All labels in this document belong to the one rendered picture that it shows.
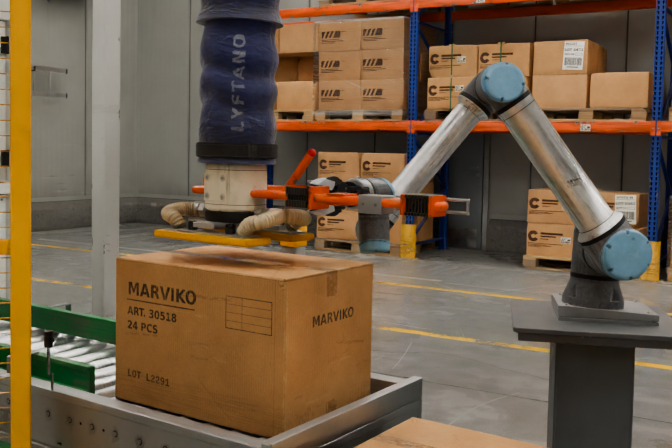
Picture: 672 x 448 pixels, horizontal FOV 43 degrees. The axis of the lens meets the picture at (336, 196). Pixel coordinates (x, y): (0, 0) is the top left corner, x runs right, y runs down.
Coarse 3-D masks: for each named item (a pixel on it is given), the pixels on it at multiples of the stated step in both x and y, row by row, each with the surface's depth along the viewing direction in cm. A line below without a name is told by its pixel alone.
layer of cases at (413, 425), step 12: (408, 420) 225; (420, 420) 226; (384, 432) 216; (396, 432) 216; (408, 432) 216; (420, 432) 216; (432, 432) 216; (444, 432) 216; (456, 432) 217; (468, 432) 217; (480, 432) 217; (360, 444) 206; (372, 444) 207; (384, 444) 207; (396, 444) 207; (408, 444) 207; (420, 444) 207; (432, 444) 207; (444, 444) 208; (456, 444) 208; (468, 444) 208; (480, 444) 208; (492, 444) 208; (504, 444) 208; (516, 444) 209; (528, 444) 209
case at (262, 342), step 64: (128, 256) 238; (192, 256) 241; (256, 256) 243; (128, 320) 234; (192, 320) 220; (256, 320) 208; (320, 320) 215; (128, 384) 235; (192, 384) 221; (256, 384) 209; (320, 384) 217
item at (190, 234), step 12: (168, 228) 233; (180, 228) 234; (192, 228) 231; (228, 228) 222; (192, 240) 225; (204, 240) 223; (216, 240) 220; (228, 240) 218; (240, 240) 215; (252, 240) 216; (264, 240) 220
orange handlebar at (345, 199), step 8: (200, 192) 239; (256, 192) 227; (264, 192) 225; (272, 192) 224; (280, 192) 222; (336, 192) 214; (320, 200) 214; (328, 200) 213; (336, 200) 211; (344, 200) 210; (352, 200) 209; (384, 200) 203; (392, 200) 202; (440, 208) 196
